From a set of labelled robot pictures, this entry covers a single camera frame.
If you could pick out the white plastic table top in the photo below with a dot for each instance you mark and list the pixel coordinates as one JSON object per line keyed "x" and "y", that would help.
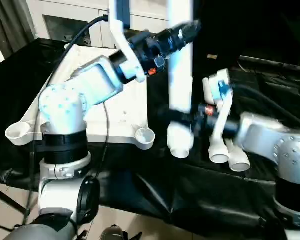
{"x": 130, "y": 100}

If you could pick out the small tan label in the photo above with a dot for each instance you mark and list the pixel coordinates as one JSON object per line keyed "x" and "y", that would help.
{"x": 212, "y": 56}

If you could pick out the white glass-door cabinet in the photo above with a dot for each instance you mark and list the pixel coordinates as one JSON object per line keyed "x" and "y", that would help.
{"x": 100, "y": 37}

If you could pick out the large black case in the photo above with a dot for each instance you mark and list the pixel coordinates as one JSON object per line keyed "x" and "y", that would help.
{"x": 240, "y": 30}

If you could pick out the black work mat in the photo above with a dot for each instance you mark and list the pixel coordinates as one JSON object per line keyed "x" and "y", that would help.
{"x": 165, "y": 190}

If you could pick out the grey curtain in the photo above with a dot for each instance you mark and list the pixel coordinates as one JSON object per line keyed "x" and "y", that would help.
{"x": 12, "y": 25}

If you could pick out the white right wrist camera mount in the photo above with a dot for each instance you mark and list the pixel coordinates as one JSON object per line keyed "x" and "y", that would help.
{"x": 221, "y": 117}

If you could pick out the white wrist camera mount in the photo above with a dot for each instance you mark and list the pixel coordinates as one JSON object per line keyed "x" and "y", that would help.
{"x": 221, "y": 117}
{"x": 118, "y": 32}

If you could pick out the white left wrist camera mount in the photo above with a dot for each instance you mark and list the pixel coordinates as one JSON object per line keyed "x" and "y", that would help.
{"x": 118, "y": 32}

